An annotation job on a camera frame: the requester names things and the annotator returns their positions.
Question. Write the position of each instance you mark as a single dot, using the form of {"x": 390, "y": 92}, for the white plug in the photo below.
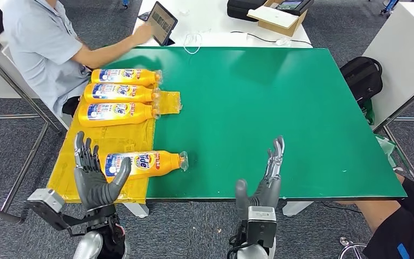
{"x": 283, "y": 41}

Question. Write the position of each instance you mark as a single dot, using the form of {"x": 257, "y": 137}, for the person's right forearm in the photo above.
{"x": 103, "y": 53}

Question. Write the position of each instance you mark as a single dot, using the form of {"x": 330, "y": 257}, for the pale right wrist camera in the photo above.
{"x": 262, "y": 225}

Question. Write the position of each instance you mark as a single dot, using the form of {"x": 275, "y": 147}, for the yellow taped cardboard sheet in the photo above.
{"x": 121, "y": 139}

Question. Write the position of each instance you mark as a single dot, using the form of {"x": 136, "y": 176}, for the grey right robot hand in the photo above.
{"x": 269, "y": 193}

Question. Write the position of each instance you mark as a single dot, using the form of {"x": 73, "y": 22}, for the black backpack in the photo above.
{"x": 362, "y": 77}

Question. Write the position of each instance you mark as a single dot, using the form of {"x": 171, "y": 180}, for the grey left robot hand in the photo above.
{"x": 92, "y": 186}

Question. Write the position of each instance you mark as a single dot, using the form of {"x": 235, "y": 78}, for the blue cart leg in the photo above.
{"x": 126, "y": 3}

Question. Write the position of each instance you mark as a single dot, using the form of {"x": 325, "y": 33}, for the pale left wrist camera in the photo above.
{"x": 48, "y": 207}

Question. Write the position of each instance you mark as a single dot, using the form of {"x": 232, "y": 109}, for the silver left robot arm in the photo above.
{"x": 87, "y": 246}

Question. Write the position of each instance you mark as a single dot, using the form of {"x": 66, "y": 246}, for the black tablet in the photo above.
{"x": 162, "y": 24}

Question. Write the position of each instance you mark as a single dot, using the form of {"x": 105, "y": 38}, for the orange detergent bottle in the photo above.
{"x": 146, "y": 78}
{"x": 139, "y": 113}
{"x": 142, "y": 94}
{"x": 167, "y": 162}

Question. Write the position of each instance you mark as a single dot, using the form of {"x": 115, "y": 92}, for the black terminal with screen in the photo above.
{"x": 296, "y": 7}

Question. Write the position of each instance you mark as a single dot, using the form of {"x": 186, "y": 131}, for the person's right hand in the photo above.
{"x": 142, "y": 34}

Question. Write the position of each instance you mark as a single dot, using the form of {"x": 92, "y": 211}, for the black case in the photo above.
{"x": 242, "y": 10}

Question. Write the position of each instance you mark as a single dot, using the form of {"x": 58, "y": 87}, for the white table leg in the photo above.
{"x": 297, "y": 208}
{"x": 137, "y": 210}

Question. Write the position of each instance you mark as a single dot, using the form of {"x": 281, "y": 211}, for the person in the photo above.
{"x": 39, "y": 53}
{"x": 400, "y": 232}

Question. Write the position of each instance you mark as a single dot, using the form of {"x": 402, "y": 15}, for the cardboard box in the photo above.
{"x": 280, "y": 29}

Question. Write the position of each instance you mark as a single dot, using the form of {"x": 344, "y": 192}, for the green bag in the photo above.
{"x": 369, "y": 112}

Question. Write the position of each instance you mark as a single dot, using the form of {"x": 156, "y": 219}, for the metal desk frame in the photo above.
{"x": 403, "y": 105}

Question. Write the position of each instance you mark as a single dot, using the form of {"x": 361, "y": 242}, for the white flat sheet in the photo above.
{"x": 273, "y": 17}

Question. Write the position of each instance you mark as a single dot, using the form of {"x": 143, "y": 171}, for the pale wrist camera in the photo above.
{"x": 48, "y": 207}
{"x": 262, "y": 225}

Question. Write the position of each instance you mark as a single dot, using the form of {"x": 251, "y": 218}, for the dark phone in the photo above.
{"x": 143, "y": 16}

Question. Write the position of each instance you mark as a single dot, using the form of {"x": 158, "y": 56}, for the blue cart frame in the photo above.
{"x": 389, "y": 5}

